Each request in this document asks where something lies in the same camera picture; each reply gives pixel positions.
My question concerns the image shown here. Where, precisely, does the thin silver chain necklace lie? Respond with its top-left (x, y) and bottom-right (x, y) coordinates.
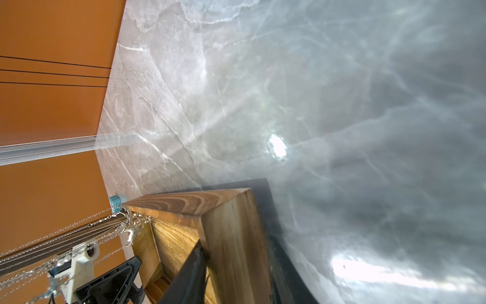
top-left (0, 206), bottom-right (115, 259)

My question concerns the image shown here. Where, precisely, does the wooden jewelry display stand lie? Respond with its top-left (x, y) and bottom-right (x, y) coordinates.
top-left (0, 187), bottom-right (274, 304)

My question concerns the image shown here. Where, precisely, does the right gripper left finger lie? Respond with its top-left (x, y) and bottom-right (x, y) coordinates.
top-left (73, 256), bottom-right (146, 304)

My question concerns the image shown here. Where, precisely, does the silver star pendant necklace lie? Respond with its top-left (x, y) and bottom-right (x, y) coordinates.
top-left (0, 210), bottom-right (153, 304)

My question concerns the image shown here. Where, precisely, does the small blue owl toy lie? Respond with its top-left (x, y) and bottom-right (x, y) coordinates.
top-left (109, 194), bottom-right (129, 214)

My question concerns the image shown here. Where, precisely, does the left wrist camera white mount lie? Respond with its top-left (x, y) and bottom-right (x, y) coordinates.
top-left (48, 244), bottom-right (100, 303)

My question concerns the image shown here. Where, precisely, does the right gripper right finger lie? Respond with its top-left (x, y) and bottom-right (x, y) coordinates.
top-left (158, 241), bottom-right (207, 304)

